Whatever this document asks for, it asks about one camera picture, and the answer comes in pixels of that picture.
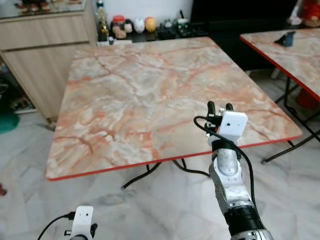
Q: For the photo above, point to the white power strip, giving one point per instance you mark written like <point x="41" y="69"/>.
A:
<point x="115" y="43"/>

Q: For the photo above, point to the dark blue phone holder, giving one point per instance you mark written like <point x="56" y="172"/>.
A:
<point x="288" y="39"/>

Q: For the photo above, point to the gold trophy figure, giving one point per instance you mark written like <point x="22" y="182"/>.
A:
<point x="102" y="25"/>

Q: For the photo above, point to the black tea set tray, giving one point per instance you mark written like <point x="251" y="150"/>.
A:
<point x="182" y="30"/>

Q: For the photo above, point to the large marble-print folding table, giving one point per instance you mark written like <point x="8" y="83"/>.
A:
<point x="150" y="100"/>

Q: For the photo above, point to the green floor mat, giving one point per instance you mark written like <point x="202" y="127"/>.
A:
<point x="7" y="124"/>

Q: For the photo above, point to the white egg-shaped ornament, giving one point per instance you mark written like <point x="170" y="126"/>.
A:
<point x="139" y="25"/>

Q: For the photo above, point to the red-lidded glass jar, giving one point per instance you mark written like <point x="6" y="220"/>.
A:
<point x="118" y="27"/>

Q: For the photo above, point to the marble-print table with blue holder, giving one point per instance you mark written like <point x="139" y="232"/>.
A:
<point x="295" y="60"/>

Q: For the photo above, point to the black television screen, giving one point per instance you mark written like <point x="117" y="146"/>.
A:
<point x="240" y="11"/>

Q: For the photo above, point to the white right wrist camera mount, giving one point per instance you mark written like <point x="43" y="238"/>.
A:
<point x="233" y="125"/>

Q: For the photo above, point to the orange egg-shaped ornament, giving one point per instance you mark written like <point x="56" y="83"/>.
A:
<point x="150" y="24"/>

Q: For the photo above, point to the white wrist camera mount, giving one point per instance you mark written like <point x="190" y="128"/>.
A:
<point x="82" y="220"/>
<point x="233" y="125"/>

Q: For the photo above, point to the red plastic floor object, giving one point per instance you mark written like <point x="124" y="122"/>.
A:
<point x="305" y="99"/>

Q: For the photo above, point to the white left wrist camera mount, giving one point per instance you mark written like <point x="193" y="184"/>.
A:
<point x="82" y="220"/>

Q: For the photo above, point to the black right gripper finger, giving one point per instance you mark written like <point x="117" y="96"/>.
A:
<point x="229" y="107"/>
<point x="212" y="108"/>

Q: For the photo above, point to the red festive decoration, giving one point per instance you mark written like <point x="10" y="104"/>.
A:
<point x="311" y="12"/>

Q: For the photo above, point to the light wooden cabinet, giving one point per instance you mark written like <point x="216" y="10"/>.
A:
<point x="40" y="55"/>

